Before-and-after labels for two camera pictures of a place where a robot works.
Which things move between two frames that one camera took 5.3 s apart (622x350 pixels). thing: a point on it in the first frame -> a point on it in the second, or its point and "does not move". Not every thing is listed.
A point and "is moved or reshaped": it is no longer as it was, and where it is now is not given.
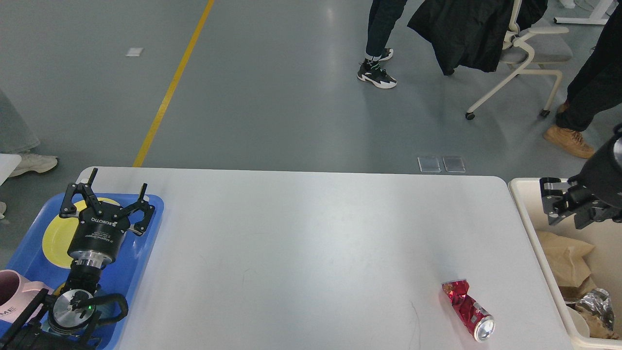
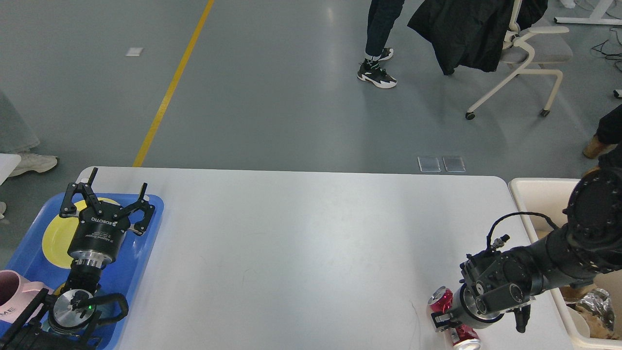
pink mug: (17, 294) does not move
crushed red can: (480, 324) is moved or reshaped
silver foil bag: (599, 301) does not move
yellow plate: (59, 233) does not move
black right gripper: (602, 175) -> (467, 310)
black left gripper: (102, 233) does not move
